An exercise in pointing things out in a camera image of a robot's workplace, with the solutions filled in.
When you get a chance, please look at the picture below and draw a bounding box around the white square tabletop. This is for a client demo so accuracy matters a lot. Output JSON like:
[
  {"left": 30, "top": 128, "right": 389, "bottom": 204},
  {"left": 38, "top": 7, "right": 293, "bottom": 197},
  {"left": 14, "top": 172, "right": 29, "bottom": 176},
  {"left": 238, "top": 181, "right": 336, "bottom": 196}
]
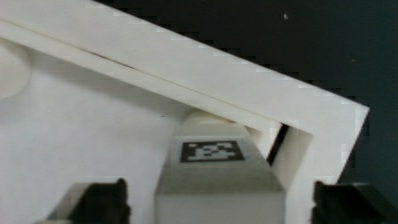
[{"left": 0, "top": 38, "right": 270, "bottom": 224}]

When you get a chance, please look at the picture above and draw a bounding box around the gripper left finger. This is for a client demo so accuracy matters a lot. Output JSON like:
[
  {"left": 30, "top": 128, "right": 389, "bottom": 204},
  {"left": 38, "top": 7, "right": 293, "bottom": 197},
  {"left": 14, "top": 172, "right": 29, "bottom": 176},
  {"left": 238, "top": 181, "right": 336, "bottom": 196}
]
[{"left": 48, "top": 178, "right": 132, "bottom": 224}]

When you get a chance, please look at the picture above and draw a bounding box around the white table leg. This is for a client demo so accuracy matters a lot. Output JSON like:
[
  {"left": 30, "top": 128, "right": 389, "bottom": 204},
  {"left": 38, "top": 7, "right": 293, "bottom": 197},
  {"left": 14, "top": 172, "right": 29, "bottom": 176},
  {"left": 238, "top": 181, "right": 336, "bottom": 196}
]
[{"left": 155, "top": 112, "right": 286, "bottom": 224}]

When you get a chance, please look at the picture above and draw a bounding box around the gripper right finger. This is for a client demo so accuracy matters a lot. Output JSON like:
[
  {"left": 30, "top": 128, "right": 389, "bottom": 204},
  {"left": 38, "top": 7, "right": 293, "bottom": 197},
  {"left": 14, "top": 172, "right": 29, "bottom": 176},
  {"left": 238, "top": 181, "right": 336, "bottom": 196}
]
[{"left": 311, "top": 181, "right": 398, "bottom": 224}]

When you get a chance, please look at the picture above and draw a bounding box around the white right obstacle bar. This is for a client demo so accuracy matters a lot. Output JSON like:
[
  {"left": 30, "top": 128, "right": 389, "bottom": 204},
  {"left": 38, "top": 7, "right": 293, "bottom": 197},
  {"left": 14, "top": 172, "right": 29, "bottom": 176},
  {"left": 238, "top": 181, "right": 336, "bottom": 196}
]
[{"left": 0, "top": 0, "right": 368, "bottom": 224}]

